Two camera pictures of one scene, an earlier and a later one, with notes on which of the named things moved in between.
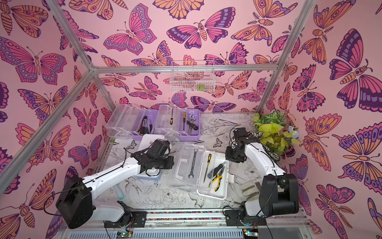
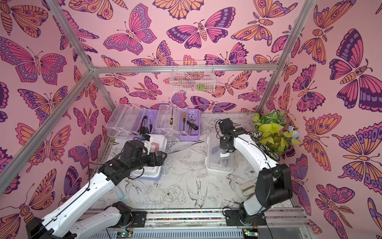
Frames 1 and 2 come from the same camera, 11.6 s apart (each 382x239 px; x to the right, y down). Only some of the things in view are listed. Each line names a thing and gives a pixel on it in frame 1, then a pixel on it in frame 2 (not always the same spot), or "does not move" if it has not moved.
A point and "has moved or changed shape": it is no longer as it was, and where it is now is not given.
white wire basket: x=194 y=81 does not move
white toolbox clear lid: x=205 y=172 has moved or changed shape
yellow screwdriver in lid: x=171 y=118 does not move
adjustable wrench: x=191 y=118 does not move
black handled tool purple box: x=194 y=126 does not move
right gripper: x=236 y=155 → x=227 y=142
